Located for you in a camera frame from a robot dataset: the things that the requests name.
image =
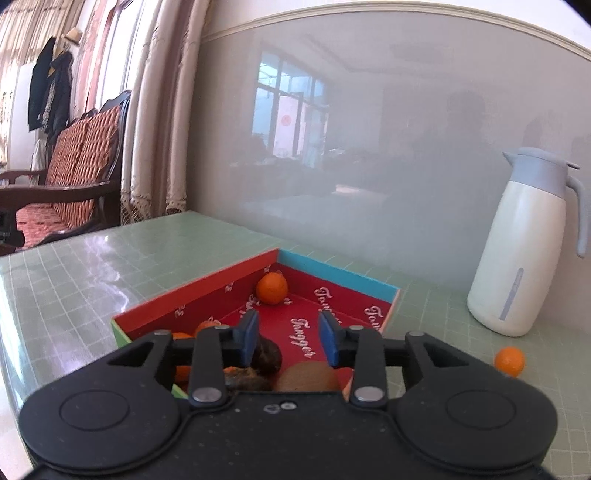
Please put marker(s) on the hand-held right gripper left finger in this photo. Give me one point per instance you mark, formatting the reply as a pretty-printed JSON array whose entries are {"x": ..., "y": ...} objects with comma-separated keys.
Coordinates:
[{"x": 249, "y": 337}]

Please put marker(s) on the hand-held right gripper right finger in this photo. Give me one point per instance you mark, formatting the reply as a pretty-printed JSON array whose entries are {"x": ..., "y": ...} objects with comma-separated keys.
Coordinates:
[{"x": 328, "y": 339}]

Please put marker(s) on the dark brown round fruit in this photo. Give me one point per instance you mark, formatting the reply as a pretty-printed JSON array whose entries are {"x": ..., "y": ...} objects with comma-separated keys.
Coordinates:
[
  {"x": 247, "y": 381},
  {"x": 267, "y": 357}
]

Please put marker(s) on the small orange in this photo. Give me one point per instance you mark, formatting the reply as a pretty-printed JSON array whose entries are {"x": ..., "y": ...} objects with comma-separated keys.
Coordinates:
[
  {"x": 272, "y": 289},
  {"x": 509, "y": 361},
  {"x": 182, "y": 374},
  {"x": 205, "y": 328}
]

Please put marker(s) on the brown kiwi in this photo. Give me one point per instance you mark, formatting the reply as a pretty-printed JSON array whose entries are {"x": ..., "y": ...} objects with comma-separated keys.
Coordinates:
[{"x": 307, "y": 379}]

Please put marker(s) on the red cardboard box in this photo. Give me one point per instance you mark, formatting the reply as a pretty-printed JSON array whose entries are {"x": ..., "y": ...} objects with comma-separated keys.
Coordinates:
[{"x": 295, "y": 302}]

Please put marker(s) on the green grid table mat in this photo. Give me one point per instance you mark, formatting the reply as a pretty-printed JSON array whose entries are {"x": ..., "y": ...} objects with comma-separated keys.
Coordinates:
[{"x": 138, "y": 267}]

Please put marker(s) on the cream and grey thermos jug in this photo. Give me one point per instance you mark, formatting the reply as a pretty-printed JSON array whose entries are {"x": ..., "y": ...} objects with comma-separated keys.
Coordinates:
[{"x": 517, "y": 249}]

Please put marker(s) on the beige lace curtains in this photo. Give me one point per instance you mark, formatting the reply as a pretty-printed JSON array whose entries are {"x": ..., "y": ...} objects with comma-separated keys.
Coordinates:
[{"x": 161, "y": 115}]

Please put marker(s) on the wooden bench with patterned cushions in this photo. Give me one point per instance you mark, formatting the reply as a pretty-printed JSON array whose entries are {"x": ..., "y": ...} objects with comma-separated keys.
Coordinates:
[{"x": 78, "y": 152}]

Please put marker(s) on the black object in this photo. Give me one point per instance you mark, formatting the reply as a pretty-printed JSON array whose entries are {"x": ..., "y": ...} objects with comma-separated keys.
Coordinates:
[{"x": 9, "y": 235}]

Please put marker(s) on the dark hanging coats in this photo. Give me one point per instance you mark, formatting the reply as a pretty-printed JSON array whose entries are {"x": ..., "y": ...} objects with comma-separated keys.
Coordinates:
[{"x": 48, "y": 87}]

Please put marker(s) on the beige hat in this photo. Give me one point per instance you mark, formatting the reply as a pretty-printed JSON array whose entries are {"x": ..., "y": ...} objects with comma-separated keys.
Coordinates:
[{"x": 72, "y": 36}]

